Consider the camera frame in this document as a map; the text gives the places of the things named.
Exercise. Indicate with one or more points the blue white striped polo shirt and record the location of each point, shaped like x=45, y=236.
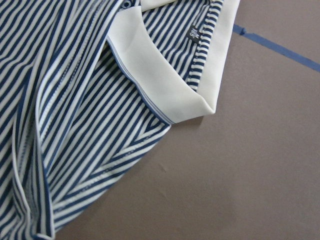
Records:
x=88, y=87

